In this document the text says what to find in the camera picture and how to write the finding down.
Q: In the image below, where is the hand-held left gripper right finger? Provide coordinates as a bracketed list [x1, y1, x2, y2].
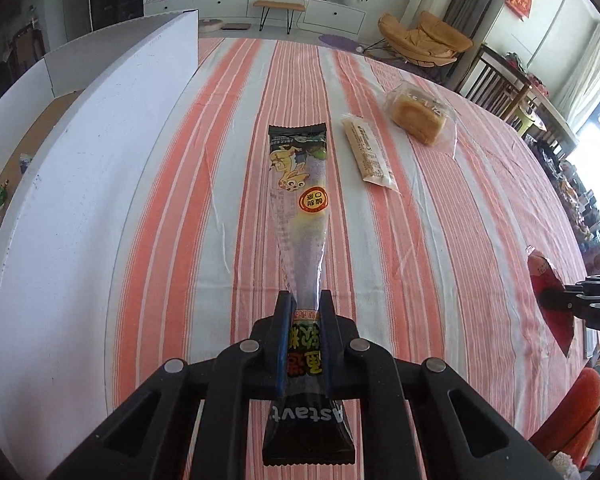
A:
[319, 289, 563, 480]

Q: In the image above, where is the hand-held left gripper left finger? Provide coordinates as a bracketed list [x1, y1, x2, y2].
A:
[47, 290, 298, 480]

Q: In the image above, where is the red snack packet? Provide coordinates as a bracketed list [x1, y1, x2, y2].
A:
[526, 245, 576, 358]

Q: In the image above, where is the long clear snack packet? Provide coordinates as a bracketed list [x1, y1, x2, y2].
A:
[261, 122, 356, 466]

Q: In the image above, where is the white cardboard box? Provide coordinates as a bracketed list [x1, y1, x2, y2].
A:
[0, 10, 201, 456]

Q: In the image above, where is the pile of bottles and packets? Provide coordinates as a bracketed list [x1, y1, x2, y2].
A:
[527, 125, 600, 271]

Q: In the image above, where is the orange red chair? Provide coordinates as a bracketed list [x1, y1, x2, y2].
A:
[527, 367, 600, 461]

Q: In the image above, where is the orange striped tablecloth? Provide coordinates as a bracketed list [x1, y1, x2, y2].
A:
[110, 35, 600, 480]

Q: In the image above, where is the beige stick snack packet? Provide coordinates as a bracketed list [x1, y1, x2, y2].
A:
[341, 114, 400, 193]

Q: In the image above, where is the white sheer curtain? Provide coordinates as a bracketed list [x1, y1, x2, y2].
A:
[552, 22, 600, 121]

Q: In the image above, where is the bread loaf in clear packet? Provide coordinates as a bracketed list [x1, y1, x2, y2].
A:
[382, 80, 461, 156]

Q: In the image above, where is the orange lounge chair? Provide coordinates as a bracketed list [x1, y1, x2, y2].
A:
[377, 10, 474, 68]

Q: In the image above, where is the purple floor mat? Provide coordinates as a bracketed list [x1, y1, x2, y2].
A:
[318, 33, 366, 52]

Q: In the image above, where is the white television cabinet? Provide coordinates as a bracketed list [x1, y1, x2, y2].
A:
[144, 0, 367, 36]

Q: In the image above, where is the wooden bench with hairpin legs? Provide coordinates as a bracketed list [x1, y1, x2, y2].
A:
[253, 0, 306, 35]

